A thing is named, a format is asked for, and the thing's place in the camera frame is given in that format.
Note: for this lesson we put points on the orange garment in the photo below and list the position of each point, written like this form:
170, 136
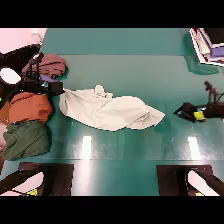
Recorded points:
30, 106

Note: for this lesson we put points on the lilac garment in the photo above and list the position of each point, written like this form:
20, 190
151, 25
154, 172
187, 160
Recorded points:
217, 52

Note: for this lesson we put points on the black garment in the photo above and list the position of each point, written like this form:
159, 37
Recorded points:
215, 35

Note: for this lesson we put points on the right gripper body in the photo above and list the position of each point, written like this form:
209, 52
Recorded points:
190, 111

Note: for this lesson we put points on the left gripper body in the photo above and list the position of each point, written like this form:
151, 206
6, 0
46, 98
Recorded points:
56, 88

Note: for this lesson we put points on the mauve brown garment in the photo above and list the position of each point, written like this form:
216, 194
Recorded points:
50, 65

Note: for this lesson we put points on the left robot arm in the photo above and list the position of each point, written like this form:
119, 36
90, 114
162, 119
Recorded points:
14, 55

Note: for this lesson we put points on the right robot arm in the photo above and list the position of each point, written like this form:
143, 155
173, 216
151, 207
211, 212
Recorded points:
200, 180

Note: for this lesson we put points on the dark green garment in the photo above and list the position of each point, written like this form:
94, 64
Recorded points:
26, 140

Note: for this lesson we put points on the white shirt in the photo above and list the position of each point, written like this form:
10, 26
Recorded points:
110, 110

